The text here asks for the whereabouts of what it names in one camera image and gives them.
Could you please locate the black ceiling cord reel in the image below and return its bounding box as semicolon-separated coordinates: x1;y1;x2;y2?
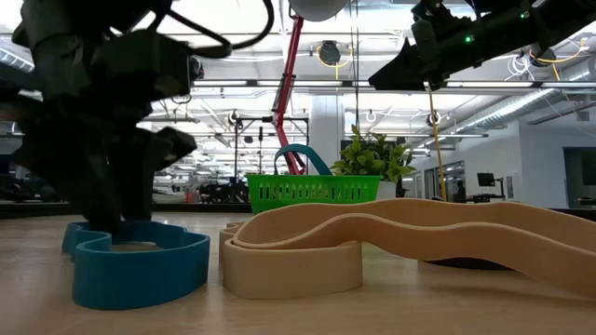
318;40;343;67

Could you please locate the small green potted plant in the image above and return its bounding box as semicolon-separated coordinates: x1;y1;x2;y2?
330;123;418;202

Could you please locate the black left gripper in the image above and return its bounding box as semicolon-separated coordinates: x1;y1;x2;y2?
0;83;199;235

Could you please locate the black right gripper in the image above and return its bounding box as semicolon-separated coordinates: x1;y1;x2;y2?
368;17;474;92

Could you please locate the black computer monitor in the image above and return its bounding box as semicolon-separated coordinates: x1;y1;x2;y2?
476;171;507;202

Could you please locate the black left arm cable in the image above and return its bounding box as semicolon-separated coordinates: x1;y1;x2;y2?
153;0;277;60

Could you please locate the red desk lamp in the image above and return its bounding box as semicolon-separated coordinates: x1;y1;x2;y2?
271;0;350;177

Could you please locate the yellow hanging cord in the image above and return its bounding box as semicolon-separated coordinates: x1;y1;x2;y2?
427;86;449;202

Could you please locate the green plastic mesh bin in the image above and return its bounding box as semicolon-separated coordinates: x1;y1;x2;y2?
245;172;383;216

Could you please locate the large blue-grey rubber band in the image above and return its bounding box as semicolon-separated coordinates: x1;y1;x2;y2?
273;142;333;177

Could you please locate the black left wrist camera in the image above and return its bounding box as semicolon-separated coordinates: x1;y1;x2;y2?
90;30;206;125

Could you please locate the beige wavy track piece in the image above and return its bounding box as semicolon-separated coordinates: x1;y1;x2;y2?
222;197;596;300

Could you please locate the blue curved track piece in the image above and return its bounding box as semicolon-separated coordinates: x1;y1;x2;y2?
61;220;211;311

